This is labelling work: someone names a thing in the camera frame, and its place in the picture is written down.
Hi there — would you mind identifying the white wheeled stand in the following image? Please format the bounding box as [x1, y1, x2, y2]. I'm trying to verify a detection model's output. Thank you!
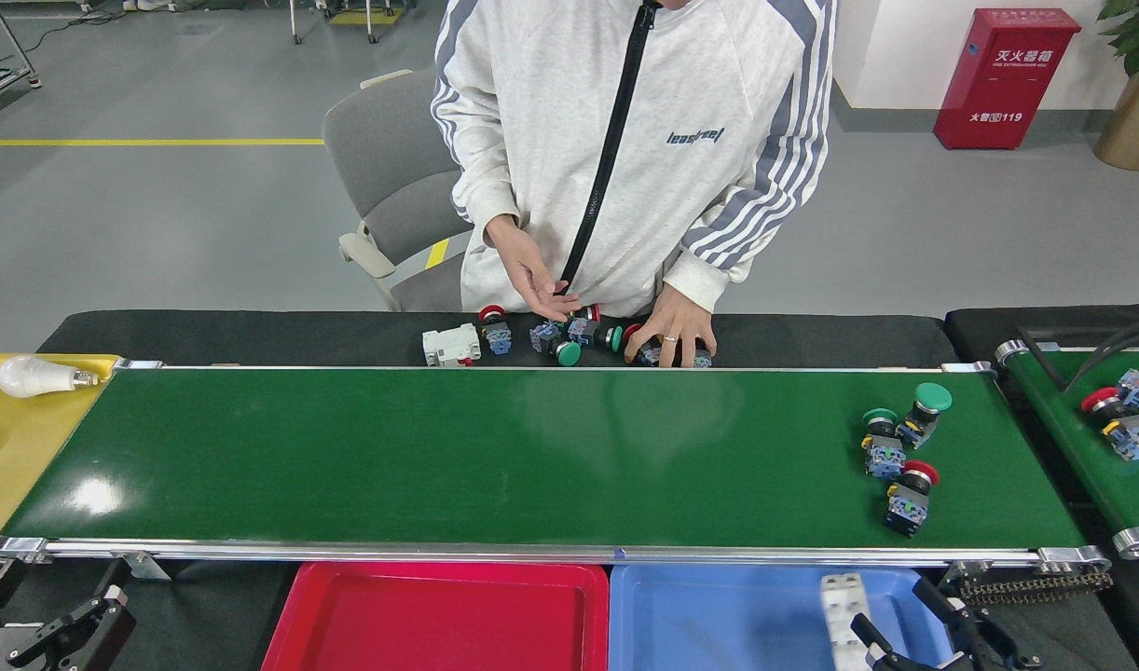
[288, 0, 381, 46]

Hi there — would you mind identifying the red fire extinguisher box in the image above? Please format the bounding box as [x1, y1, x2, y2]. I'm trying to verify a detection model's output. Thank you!
[933, 7, 1083, 152]

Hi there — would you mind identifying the grey office chair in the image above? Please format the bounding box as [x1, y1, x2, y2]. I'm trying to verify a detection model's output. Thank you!
[321, 67, 473, 313]

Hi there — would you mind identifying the grey metal rack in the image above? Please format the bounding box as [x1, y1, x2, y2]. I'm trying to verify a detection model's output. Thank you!
[0, 0, 41, 111]

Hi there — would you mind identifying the person's right hand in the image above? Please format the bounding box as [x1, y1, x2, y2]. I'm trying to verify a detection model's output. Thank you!
[484, 214, 582, 322]

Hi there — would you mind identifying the blue plastic tray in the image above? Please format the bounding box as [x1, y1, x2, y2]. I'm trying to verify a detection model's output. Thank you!
[610, 564, 957, 671]

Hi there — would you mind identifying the conveyor drive chain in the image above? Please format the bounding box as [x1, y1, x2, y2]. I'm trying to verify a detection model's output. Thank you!
[942, 559, 1113, 605]

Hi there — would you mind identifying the long green conveyor belt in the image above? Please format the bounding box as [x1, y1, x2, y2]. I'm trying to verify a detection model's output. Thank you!
[0, 359, 1113, 571]

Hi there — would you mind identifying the black cable bundle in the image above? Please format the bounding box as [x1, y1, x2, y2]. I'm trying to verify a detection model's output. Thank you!
[1017, 317, 1139, 392]

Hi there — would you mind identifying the red plastic tray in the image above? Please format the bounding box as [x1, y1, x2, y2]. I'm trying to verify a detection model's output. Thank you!
[262, 561, 611, 671]

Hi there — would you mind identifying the potted green plant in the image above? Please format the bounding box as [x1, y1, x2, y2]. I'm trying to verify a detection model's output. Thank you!
[1094, 0, 1139, 171]

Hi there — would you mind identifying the white circuit breaker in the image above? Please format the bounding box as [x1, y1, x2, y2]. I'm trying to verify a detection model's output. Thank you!
[421, 322, 483, 368]
[819, 572, 871, 671]

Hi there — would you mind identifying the yellow plastic tray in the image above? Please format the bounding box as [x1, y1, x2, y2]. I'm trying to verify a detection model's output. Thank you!
[0, 354, 123, 571]

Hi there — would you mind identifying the person's left hand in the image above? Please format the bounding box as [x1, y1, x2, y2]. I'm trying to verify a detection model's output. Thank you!
[624, 282, 718, 369]

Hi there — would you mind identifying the short green conveyor belt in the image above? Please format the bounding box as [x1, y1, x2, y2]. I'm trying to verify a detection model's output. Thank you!
[995, 340, 1139, 560]

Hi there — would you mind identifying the white light bulb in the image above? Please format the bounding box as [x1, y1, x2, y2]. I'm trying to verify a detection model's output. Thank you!
[0, 356, 100, 400]

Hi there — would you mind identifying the person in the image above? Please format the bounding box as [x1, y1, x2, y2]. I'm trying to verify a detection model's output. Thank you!
[430, 0, 839, 318]

